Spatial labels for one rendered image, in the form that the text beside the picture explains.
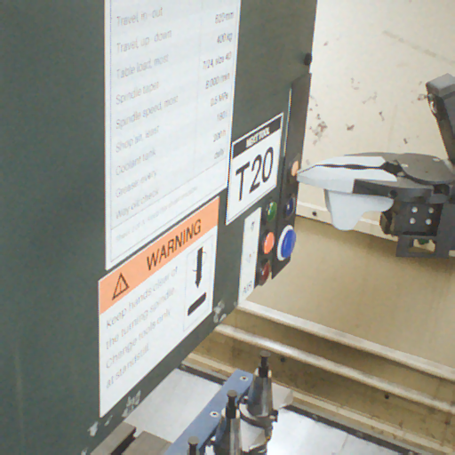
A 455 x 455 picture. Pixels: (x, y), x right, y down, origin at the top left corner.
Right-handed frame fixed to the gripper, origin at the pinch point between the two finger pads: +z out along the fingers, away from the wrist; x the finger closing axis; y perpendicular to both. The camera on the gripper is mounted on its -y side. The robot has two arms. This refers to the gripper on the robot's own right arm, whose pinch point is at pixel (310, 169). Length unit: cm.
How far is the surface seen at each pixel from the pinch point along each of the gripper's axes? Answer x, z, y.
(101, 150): -25.9, 17.1, -10.8
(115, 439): 55, 23, 84
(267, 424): 24, -3, 52
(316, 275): 71, -18, 52
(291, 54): -2.2, 3.3, -11.3
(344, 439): 63, -28, 89
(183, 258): -17.5, 12.0, 0.5
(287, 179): -1.0, 2.2, 0.8
